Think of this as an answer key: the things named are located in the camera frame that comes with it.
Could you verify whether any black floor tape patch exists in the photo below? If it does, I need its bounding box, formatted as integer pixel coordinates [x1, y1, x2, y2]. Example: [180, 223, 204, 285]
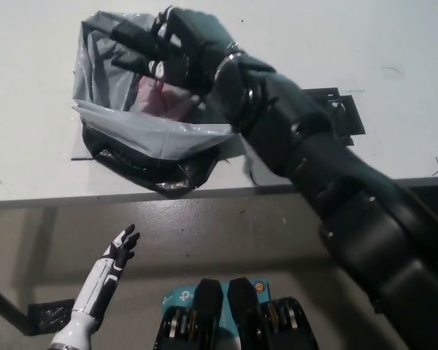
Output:
[27, 298, 76, 335]

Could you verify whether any black teal robot torso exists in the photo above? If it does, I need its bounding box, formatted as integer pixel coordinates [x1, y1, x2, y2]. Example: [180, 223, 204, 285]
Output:
[155, 277, 318, 350]

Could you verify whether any black tape square mark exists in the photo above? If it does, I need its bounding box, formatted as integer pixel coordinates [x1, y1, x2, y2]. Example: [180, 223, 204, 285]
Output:
[301, 86, 366, 147]

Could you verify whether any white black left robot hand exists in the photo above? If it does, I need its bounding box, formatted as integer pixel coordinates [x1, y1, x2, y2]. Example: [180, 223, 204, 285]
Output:
[71, 224, 141, 324]

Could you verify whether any black table leg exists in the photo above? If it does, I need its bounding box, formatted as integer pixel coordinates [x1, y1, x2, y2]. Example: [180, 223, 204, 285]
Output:
[0, 279, 33, 336]

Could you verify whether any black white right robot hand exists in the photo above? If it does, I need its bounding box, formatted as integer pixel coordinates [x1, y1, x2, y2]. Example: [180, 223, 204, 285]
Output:
[145, 4, 240, 111]

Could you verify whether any grey plastic bag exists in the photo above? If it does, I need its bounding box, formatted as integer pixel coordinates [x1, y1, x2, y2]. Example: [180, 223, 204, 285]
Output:
[72, 20, 242, 200]

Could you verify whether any pink packet inside bag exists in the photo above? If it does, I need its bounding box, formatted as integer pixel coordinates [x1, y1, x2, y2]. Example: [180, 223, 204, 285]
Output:
[137, 74, 202, 120]

